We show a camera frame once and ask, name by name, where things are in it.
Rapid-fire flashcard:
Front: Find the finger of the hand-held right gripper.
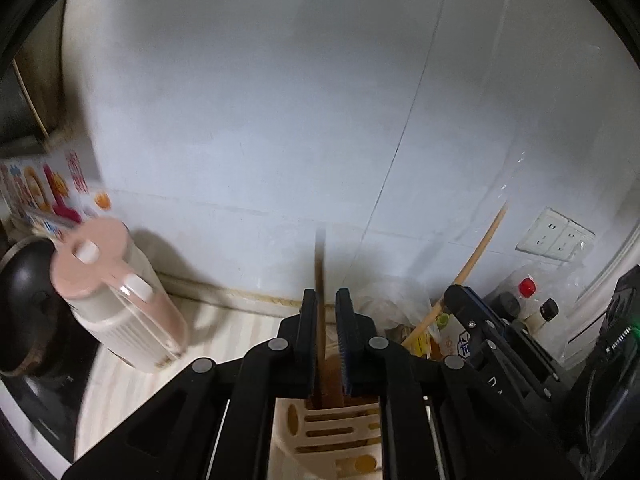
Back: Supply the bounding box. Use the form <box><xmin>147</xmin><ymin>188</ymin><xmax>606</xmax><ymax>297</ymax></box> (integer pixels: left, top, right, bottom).
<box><xmin>467</xmin><ymin>287</ymin><xmax>564</xmax><ymax>387</ymax></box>
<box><xmin>444</xmin><ymin>285</ymin><xmax>512</xmax><ymax>367</ymax></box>

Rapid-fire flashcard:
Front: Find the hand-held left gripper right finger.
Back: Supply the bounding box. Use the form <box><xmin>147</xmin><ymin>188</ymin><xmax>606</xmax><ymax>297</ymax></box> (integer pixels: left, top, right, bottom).
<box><xmin>334</xmin><ymin>287</ymin><xmax>576</xmax><ymax>480</ymax></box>

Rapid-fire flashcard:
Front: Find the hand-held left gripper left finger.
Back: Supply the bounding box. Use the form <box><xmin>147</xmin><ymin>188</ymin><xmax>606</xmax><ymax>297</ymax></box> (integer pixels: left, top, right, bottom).
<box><xmin>62</xmin><ymin>287</ymin><xmax>321</xmax><ymax>480</ymax></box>

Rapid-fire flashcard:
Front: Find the bunch of mixed chopsticks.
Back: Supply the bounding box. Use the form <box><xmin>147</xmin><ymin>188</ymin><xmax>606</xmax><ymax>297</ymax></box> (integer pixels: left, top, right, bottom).
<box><xmin>320</xmin><ymin>352</ymin><xmax>346</xmax><ymax>408</ymax></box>

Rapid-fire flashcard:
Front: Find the light wooden chopstick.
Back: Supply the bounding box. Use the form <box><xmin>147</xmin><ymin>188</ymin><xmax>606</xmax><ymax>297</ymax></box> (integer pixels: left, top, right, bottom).
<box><xmin>400</xmin><ymin>201</ymin><xmax>509</xmax><ymax>348</ymax></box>

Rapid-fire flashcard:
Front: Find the dark brown chopstick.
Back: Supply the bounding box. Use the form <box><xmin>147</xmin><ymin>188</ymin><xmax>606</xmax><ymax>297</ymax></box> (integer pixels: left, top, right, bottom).
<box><xmin>312</xmin><ymin>226</ymin><xmax>328</xmax><ymax>408</ymax></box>

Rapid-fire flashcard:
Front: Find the beige ribbed utensil holder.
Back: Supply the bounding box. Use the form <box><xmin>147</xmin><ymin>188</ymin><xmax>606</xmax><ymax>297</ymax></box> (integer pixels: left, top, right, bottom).
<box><xmin>270</xmin><ymin>395</ymin><xmax>388</xmax><ymax>480</ymax></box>

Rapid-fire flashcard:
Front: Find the green capped white bottle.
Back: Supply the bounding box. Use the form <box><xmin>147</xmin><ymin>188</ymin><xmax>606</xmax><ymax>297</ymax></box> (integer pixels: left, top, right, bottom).
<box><xmin>430</xmin><ymin>320</ymin><xmax>468</xmax><ymax>361</ymax></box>

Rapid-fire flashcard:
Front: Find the dark soy sauce bottle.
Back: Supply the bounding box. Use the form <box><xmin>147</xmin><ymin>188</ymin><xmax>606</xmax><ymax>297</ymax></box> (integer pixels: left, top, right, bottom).
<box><xmin>530</xmin><ymin>298</ymin><xmax>560</xmax><ymax>333</ymax></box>

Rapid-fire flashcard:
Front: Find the yellow seasoning packet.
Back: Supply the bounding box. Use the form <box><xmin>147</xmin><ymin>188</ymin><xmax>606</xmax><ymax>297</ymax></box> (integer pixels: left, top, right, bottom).
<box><xmin>402</xmin><ymin>332</ymin><xmax>433</xmax><ymax>358</ymax></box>

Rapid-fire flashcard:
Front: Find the crumpled clear plastic bag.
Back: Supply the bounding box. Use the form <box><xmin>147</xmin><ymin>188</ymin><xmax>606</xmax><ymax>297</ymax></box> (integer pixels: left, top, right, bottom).
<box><xmin>357</xmin><ymin>280</ymin><xmax>436</xmax><ymax>336</ymax></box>

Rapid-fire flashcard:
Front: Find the red cap bottle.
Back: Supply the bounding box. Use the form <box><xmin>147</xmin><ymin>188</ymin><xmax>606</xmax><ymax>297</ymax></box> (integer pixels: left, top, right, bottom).
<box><xmin>512</xmin><ymin>277</ymin><xmax>538</xmax><ymax>321</ymax></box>

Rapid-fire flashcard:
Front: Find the striped cat print tablecloth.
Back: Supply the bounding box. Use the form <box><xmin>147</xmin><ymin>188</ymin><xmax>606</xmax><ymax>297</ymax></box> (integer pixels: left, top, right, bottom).
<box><xmin>75</xmin><ymin>305</ymin><xmax>301</xmax><ymax>461</ymax></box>

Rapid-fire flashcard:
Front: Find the clear bag with red contents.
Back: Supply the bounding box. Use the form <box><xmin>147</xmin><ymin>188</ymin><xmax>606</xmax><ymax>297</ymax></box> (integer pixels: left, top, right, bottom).
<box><xmin>492</xmin><ymin>255</ymin><xmax>588</xmax><ymax>311</ymax></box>

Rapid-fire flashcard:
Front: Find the pink white electric kettle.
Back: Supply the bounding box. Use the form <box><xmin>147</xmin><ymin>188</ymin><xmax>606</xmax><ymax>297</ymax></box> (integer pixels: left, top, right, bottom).
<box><xmin>50</xmin><ymin>219</ymin><xmax>190</xmax><ymax>375</ymax></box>

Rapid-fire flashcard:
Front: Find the black induction cooktop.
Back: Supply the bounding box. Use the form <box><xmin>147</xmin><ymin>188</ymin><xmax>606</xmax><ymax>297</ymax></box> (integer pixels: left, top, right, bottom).
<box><xmin>0</xmin><ymin>340</ymin><xmax>101</xmax><ymax>466</ymax></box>

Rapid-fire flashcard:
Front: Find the black wok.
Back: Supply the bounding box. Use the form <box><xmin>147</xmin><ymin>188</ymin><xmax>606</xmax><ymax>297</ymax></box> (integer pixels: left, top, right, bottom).
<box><xmin>0</xmin><ymin>237</ymin><xmax>96</xmax><ymax>376</ymax></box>

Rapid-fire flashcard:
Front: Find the colourful printed box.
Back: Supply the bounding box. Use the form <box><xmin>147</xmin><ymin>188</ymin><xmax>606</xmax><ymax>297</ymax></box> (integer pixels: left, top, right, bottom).
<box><xmin>0</xmin><ymin>149</ymin><xmax>112</xmax><ymax>241</ymax></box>

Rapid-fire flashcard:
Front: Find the range hood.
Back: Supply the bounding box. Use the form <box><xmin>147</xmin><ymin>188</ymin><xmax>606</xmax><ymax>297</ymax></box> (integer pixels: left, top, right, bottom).
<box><xmin>0</xmin><ymin>0</ymin><xmax>71</xmax><ymax>156</ymax></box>

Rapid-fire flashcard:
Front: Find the white wall socket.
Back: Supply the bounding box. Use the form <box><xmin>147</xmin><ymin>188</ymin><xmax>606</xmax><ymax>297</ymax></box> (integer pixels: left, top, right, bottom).
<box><xmin>550</xmin><ymin>225</ymin><xmax>596</xmax><ymax>263</ymax></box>
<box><xmin>516</xmin><ymin>206</ymin><xmax>571</xmax><ymax>256</ymax></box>

